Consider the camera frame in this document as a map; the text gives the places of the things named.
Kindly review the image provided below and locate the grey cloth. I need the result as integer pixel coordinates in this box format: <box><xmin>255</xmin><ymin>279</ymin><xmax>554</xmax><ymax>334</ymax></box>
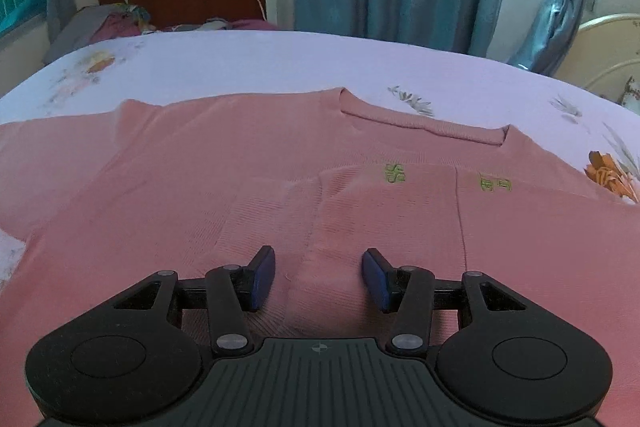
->
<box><xmin>42</xmin><ymin>6</ymin><xmax>117</xmax><ymax>66</ymax></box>

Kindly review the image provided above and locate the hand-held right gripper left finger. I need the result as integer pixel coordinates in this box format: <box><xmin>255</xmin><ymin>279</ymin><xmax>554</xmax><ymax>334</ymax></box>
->
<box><xmin>114</xmin><ymin>246</ymin><xmax>277</xmax><ymax>356</ymax></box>

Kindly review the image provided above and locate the floral white bed sheet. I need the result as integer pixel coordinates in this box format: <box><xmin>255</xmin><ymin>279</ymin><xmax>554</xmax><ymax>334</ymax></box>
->
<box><xmin>0</xmin><ymin>29</ymin><xmax>640</xmax><ymax>288</ymax></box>

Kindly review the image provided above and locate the magenta cloth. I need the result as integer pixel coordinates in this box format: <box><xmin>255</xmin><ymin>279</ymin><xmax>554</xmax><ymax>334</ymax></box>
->
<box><xmin>90</xmin><ymin>12</ymin><xmax>147</xmax><ymax>42</ymax></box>

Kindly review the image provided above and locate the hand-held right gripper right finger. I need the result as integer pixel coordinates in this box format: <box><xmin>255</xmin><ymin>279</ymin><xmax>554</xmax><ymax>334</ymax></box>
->
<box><xmin>362</xmin><ymin>248</ymin><xmax>527</xmax><ymax>355</ymax></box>

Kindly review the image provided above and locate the cream round metal frame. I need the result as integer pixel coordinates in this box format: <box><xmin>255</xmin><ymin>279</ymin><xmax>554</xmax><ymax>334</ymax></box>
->
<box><xmin>555</xmin><ymin>13</ymin><xmax>640</xmax><ymax>108</ymax></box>

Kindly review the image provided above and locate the pink cloth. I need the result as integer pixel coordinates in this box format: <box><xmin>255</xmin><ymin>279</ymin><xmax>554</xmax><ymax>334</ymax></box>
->
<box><xmin>225</xmin><ymin>19</ymin><xmax>279</xmax><ymax>31</ymax></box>

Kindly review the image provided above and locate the pink knit sweater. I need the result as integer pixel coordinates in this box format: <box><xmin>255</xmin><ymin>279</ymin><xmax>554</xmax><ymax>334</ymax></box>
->
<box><xmin>0</xmin><ymin>88</ymin><xmax>640</xmax><ymax>427</ymax></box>

